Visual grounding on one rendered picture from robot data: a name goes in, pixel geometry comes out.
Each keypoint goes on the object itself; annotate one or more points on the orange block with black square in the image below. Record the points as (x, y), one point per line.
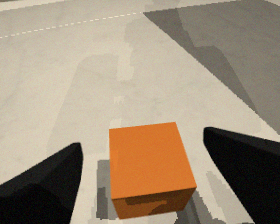
(149, 170)

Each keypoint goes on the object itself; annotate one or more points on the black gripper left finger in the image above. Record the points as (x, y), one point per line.
(46, 193)

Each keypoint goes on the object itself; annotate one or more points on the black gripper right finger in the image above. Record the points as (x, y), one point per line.
(251, 166)

